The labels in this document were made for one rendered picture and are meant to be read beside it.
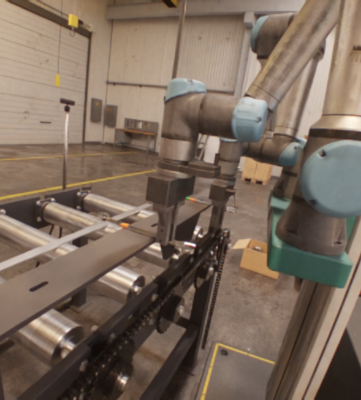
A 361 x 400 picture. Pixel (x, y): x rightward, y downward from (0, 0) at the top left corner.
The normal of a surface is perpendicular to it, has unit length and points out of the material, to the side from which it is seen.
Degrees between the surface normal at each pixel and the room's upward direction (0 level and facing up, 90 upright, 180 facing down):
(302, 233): 73
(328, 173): 97
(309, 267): 90
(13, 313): 0
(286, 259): 90
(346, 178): 97
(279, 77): 99
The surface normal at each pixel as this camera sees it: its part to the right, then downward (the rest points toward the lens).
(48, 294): 0.14, -0.95
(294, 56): -0.11, 0.40
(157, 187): -0.43, 0.18
